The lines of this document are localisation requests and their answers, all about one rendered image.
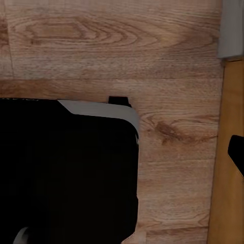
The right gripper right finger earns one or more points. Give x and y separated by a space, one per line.
236 151

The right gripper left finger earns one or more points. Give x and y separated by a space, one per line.
12 152

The door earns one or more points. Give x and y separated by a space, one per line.
226 224

